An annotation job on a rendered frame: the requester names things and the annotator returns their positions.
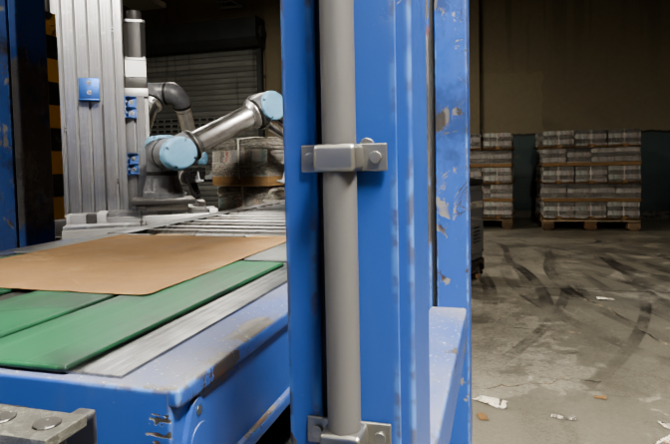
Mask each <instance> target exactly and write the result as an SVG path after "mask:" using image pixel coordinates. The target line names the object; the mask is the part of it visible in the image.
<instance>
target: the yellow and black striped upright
mask: <svg viewBox="0 0 670 444"><path fill-rule="evenodd" d="M45 22H46V44H47V65H48V87H49V109H50V130H51V152H52V173H53V195H54V216H55V220H61V219H64V218H65V208H64V177H63V155H62V133H61V111H60V89H59V67H58V45H57V32H56V14H53V13H50V12H47V11H45Z"/></svg>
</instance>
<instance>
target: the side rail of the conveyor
mask: <svg viewBox="0 0 670 444"><path fill-rule="evenodd" d="M280 203H285V200H282V201H276V202H271V203H265V204H260V205H255V206H249V207H244V208H239V209H233V210H228V211H223V212H217V213H212V214H207V215H201V216H196V217H190V218H185V219H180V220H174V221H169V222H159V223H154V224H149V225H143V226H138V227H133V228H127V229H122V230H116V231H111V232H108V233H147V231H148V230H149V229H150V228H164V227H165V226H166V225H179V224H180V223H181V222H193V221H194V220H206V218H217V217H218V216H219V215H228V214H229V213H238V212H239V211H248V210H249V209H257V208H264V207H265V206H272V205H279V204H280Z"/></svg>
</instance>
